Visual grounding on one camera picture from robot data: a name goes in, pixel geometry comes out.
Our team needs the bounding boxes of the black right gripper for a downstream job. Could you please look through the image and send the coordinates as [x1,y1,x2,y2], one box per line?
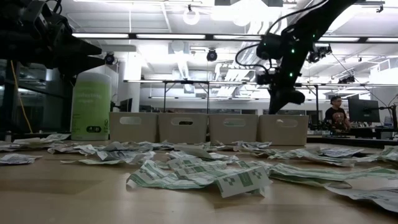
[268,39,309,114]

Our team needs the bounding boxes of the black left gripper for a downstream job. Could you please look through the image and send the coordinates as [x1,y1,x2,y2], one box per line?
[18,0,106,78]

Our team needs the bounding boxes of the grey plastic bin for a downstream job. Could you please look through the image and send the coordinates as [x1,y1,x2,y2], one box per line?
[108,111,159,144]
[208,113,259,146]
[257,114,310,147]
[157,112,209,145]

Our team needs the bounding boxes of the green wipes canister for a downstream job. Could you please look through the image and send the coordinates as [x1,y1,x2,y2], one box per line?
[70,72,112,141]

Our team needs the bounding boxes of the black overhead light bar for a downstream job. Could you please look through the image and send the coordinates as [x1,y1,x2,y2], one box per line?
[71,32,398,44]

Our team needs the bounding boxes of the person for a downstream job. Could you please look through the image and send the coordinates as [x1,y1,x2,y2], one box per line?
[324,95,353,131]

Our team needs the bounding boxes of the black ceiling spotlight cluster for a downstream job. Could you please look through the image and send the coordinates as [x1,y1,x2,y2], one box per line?
[307,44,333,64]
[338,75,356,85]

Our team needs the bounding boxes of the small dark monitor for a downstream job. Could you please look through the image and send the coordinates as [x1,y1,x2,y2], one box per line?
[119,97,134,113]

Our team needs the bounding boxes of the dark background desk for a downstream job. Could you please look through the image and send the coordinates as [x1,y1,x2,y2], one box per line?
[307,125,398,139]

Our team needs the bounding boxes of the black computer monitor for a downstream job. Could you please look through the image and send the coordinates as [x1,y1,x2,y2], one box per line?
[347,98,381,123]

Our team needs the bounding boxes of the white printed packet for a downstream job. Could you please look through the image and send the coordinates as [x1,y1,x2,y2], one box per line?
[0,141,22,152]
[325,185,398,214]
[14,133,71,146]

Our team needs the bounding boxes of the round ceiling lamp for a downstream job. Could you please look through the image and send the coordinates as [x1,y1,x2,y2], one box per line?
[182,4,201,26]

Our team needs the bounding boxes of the black ceiling-hung camera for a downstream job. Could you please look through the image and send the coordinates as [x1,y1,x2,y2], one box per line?
[206,49,219,63]
[103,52,117,66]

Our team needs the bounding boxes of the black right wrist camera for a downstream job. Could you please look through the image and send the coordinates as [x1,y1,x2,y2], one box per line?
[256,73,275,86]

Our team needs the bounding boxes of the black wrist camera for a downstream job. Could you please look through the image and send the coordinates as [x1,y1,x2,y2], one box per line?
[256,73,275,86]
[21,0,50,29]

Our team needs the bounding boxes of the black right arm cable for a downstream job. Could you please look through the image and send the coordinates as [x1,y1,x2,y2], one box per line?
[234,0,329,74]

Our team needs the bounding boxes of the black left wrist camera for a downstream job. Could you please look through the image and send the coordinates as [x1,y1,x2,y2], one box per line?
[21,0,50,29]

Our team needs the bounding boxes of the yellow cable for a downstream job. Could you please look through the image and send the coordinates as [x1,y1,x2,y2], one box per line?
[10,60,34,134]

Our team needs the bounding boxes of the silver ventilation duct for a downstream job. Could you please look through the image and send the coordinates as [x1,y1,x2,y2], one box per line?
[231,18,282,71]

